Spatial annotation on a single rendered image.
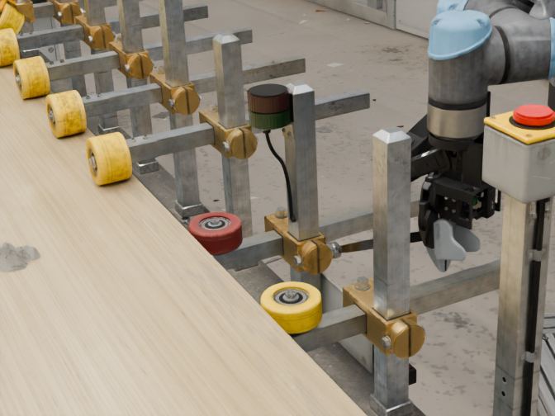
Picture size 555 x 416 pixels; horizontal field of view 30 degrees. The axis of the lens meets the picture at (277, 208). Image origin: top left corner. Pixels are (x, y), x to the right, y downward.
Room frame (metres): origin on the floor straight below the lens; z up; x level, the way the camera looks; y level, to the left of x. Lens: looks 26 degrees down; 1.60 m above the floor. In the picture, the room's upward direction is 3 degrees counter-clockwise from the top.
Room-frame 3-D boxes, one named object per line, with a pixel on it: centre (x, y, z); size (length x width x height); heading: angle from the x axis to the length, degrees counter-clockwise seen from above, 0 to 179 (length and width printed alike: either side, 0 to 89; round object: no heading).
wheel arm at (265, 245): (1.48, -0.08, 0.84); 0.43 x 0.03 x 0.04; 115
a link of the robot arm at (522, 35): (1.29, -0.33, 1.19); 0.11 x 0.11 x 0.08; 12
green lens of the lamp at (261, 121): (1.39, 0.00, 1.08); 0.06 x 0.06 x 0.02
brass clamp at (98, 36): (2.34, 0.40, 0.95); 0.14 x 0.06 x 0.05; 25
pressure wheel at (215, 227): (1.39, 0.10, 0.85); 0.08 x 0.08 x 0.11
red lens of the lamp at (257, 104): (1.39, 0.00, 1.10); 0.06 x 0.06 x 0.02
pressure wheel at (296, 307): (1.17, -0.01, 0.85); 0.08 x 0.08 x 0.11
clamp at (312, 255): (1.43, -0.03, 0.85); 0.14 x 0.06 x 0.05; 25
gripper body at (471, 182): (1.25, -0.24, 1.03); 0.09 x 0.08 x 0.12; 45
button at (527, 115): (0.95, -0.26, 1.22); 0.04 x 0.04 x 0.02
